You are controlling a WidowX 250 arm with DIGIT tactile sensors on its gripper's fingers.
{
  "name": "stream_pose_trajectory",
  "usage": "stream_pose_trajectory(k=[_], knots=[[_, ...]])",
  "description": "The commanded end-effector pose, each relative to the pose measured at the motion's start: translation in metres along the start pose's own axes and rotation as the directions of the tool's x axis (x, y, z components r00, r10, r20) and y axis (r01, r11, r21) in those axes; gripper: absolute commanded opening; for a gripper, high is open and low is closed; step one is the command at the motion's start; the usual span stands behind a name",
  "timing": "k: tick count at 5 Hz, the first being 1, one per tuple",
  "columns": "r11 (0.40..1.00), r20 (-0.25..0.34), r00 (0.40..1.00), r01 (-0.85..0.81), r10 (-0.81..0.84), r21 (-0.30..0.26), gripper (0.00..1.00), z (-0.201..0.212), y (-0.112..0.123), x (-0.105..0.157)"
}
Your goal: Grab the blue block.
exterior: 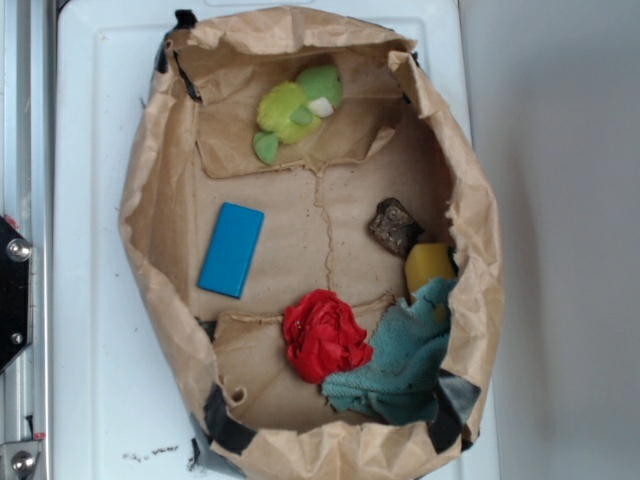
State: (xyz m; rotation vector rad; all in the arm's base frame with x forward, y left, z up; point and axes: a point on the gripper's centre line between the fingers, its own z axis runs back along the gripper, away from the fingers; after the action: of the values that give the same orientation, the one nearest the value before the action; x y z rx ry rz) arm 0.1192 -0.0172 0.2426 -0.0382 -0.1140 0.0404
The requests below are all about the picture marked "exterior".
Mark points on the aluminium frame rail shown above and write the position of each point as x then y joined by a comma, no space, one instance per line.
28,68

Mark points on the teal terry cloth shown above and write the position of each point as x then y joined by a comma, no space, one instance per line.
409,345

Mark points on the blue rectangular block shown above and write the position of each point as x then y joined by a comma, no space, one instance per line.
231,249

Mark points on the green plush toy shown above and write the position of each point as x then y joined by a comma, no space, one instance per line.
292,110

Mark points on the yellow plastic object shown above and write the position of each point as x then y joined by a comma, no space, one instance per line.
429,264

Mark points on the brown rough block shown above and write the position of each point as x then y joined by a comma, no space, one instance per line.
394,227

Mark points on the black metal bracket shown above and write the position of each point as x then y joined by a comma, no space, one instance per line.
15,294

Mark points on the brown paper bag tray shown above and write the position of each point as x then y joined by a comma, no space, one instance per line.
393,135

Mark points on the silver corner bracket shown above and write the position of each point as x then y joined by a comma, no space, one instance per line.
19,460

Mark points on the red crumpled paper ball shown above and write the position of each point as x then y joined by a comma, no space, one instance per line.
322,337

